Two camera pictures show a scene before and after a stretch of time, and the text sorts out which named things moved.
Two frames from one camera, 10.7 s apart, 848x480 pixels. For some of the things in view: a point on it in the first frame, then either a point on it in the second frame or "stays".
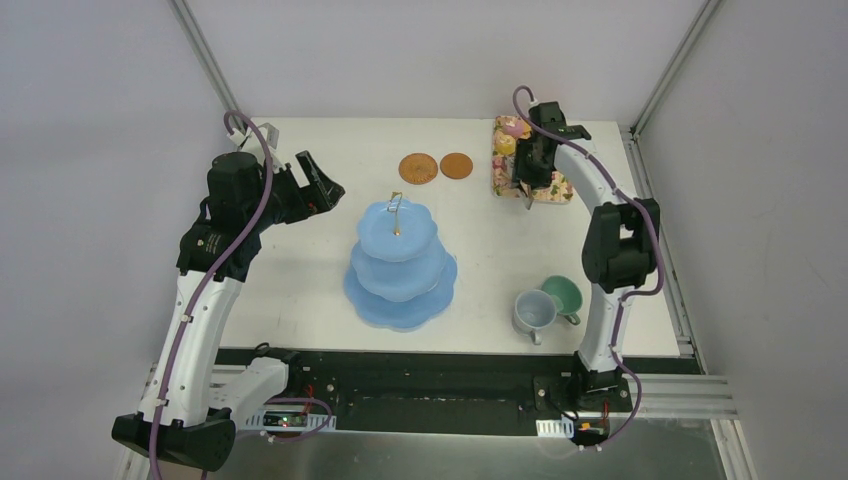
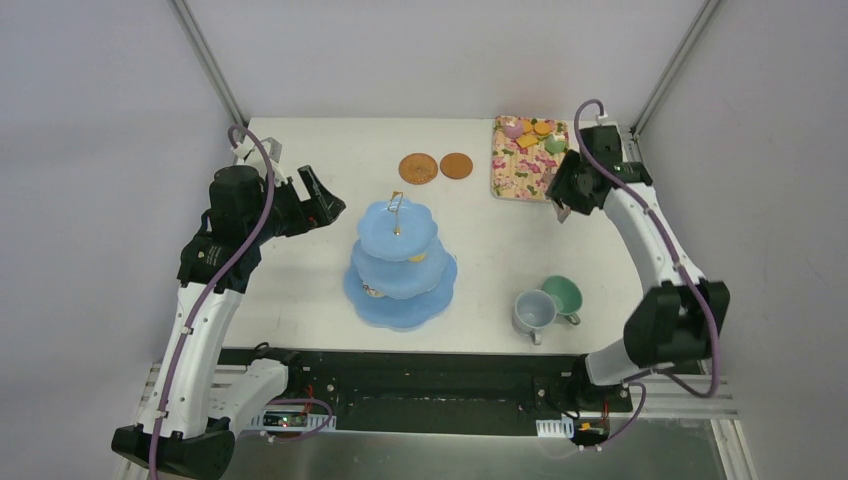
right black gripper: x=527 y=174 to x=571 y=196
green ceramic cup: x=567 y=296 stays
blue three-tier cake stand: x=400 y=276 stays
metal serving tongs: x=526 y=192 to x=561 y=213
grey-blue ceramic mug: x=534 y=311 stays
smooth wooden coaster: x=456 y=166 stays
